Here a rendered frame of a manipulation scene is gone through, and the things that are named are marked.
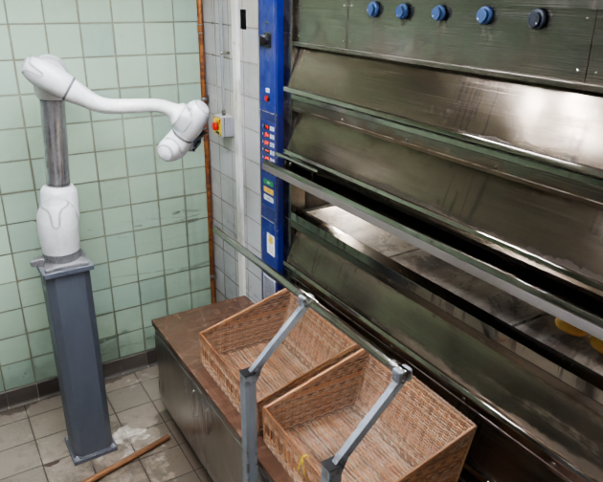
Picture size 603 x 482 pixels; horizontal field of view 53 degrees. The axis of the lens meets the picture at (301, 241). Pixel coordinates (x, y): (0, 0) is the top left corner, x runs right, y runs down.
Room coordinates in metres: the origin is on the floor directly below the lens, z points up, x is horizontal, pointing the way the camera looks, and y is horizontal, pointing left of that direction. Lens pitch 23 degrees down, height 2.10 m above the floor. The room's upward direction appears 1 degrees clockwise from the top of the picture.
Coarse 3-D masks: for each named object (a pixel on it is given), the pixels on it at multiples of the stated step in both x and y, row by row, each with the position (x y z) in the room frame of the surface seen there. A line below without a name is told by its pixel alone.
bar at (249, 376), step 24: (264, 264) 1.99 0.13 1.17; (288, 288) 1.83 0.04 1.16; (360, 336) 1.51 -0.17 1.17; (264, 360) 1.67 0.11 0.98; (384, 360) 1.40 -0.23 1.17; (240, 384) 1.65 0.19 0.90; (384, 408) 1.31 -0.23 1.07; (360, 432) 1.27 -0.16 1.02; (336, 456) 1.25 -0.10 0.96; (336, 480) 1.22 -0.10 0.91
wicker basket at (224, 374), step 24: (240, 312) 2.34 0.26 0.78; (264, 312) 2.40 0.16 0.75; (288, 312) 2.44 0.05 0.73; (312, 312) 2.31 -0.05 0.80; (216, 336) 2.27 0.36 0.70; (264, 336) 2.40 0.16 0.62; (312, 336) 2.26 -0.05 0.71; (336, 336) 2.13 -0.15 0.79; (216, 360) 2.08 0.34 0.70; (240, 360) 2.25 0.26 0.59; (288, 360) 2.26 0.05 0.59; (336, 360) 1.95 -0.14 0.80; (264, 384) 2.07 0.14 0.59; (288, 384) 1.84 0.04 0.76; (312, 384) 1.90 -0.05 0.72; (240, 408) 1.89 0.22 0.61
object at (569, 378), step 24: (312, 216) 2.49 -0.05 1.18; (336, 240) 2.24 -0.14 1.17; (384, 264) 2.00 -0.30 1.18; (408, 288) 1.87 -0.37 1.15; (432, 288) 1.81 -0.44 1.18; (456, 312) 1.68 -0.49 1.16; (480, 312) 1.65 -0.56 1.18; (504, 336) 1.52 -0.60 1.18; (528, 336) 1.51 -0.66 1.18; (528, 360) 1.44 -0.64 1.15; (552, 360) 1.39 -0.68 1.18; (576, 384) 1.32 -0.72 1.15; (600, 384) 1.28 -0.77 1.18
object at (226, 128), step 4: (216, 116) 3.03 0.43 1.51; (220, 116) 3.01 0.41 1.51; (224, 116) 3.02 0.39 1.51; (228, 116) 3.02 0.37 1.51; (232, 116) 3.02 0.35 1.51; (216, 120) 3.02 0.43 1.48; (220, 120) 2.98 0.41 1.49; (224, 120) 2.98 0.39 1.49; (228, 120) 2.99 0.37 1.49; (232, 120) 3.00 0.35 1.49; (220, 124) 2.98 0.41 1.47; (224, 124) 2.98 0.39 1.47; (228, 124) 2.99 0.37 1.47; (232, 124) 3.00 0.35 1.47; (220, 128) 2.98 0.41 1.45; (224, 128) 2.98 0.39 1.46; (228, 128) 2.99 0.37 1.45; (232, 128) 3.00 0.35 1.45; (216, 132) 3.02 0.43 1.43; (220, 132) 2.98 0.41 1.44; (224, 132) 2.98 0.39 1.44; (228, 132) 2.99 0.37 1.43; (232, 132) 3.00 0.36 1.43; (220, 136) 2.99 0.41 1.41; (224, 136) 2.98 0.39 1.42; (228, 136) 2.99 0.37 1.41; (232, 136) 3.00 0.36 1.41
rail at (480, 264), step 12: (276, 168) 2.37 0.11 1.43; (300, 180) 2.21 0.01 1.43; (324, 192) 2.07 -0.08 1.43; (336, 192) 2.02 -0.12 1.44; (348, 204) 1.95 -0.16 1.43; (360, 204) 1.90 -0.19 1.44; (384, 216) 1.79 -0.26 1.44; (396, 228) 1.74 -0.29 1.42; (408, 228) 1.70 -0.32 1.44; (432, 240) 1.61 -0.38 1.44; (456, 252) 1.53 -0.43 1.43; (480, 264) 1.45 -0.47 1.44; (504, 276) 1.38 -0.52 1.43; (516, 276) 1.37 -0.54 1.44; (528, 288) 1.32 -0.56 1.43; (540, 288) 1.31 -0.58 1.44; (552, 300) 1.26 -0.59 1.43; (564, 300) 1.24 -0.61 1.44; (576, 312) 1.21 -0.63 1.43; (588, 312) 1.19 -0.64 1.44; (600, 324) 1.16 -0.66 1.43
